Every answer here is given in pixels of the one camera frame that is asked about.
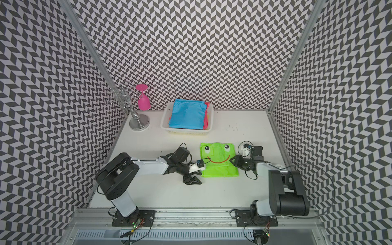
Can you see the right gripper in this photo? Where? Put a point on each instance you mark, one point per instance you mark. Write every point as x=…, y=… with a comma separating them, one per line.
x=237, y=162

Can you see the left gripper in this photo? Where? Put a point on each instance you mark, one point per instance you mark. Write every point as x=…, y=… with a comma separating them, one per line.
x=191, y=181

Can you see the green frog raincoat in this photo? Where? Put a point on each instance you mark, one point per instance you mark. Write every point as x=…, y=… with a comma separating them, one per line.
x=216, y=157

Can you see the blue raincoat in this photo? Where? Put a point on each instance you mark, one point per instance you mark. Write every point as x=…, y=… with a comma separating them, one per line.
x=188, y=114

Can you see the white plastic basket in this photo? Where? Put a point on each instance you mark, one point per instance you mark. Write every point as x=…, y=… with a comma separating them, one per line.
x=168, y=113

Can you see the pink bunny raincoat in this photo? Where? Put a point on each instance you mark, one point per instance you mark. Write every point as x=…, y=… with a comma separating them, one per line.
x=206, y=117

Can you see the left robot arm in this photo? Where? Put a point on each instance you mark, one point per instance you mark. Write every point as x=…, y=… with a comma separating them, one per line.
x=116, y=176

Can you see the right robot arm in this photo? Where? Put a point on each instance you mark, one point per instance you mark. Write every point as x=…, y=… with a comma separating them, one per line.
x=286, y=192

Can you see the white tape roll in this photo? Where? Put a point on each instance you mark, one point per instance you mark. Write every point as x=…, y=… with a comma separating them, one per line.
x=279, y=166

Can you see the pink plastic wine glass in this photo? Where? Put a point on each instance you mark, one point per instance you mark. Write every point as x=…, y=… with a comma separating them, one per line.
x=143, y=101

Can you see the chrome glass holder stand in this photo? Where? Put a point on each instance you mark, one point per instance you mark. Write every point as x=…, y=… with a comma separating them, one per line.
x=138, y=122

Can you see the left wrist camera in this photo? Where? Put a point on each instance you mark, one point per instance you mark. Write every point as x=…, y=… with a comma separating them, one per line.
x=197, y=167

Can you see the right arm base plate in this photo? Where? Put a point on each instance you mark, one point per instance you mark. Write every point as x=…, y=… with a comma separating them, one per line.
x=246, y=218

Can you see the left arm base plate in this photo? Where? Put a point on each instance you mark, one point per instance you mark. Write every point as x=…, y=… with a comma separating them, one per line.
x=146, y=216

